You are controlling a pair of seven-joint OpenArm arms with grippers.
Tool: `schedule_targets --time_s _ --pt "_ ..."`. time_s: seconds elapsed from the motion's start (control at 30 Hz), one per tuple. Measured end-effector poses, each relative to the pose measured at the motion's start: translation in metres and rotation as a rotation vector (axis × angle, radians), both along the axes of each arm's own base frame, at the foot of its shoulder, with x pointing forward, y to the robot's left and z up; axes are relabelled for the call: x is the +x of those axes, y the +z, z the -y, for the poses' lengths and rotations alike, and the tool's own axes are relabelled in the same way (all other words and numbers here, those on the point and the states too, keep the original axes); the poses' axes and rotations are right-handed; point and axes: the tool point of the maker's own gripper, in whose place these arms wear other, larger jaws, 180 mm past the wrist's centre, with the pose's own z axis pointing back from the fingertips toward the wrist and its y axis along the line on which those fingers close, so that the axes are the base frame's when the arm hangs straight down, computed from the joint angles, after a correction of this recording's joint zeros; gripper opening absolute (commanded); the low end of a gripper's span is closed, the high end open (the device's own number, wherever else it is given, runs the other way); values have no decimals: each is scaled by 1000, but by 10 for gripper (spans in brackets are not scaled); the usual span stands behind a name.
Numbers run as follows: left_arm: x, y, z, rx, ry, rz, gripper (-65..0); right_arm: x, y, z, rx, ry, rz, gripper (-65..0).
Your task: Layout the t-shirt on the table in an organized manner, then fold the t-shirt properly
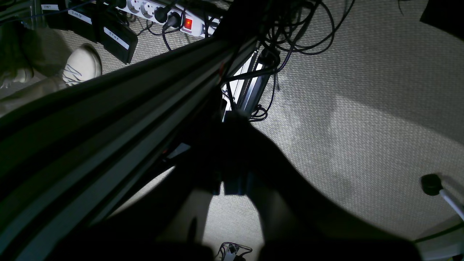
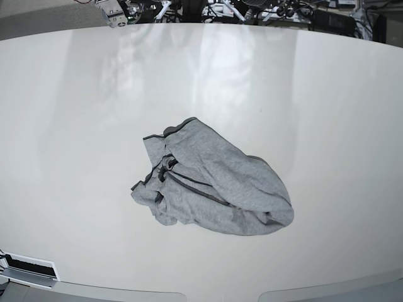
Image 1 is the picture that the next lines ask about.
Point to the black rubber chair foot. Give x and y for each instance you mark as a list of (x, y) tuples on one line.
[(431, 184)]

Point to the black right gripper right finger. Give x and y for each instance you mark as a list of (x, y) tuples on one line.
[(298, 222)]

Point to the aluminium table frame rail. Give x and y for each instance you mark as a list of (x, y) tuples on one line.
[(69, 159)]

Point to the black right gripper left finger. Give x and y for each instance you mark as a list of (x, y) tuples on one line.
[(168, 223)]

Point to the black labelled foot pedals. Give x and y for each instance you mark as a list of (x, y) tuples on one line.
[(100, 21)]

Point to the white sneaker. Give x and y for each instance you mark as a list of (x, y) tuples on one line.
[(82, 65)]

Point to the white power strip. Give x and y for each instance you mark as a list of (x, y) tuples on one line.
[(197, 18)]

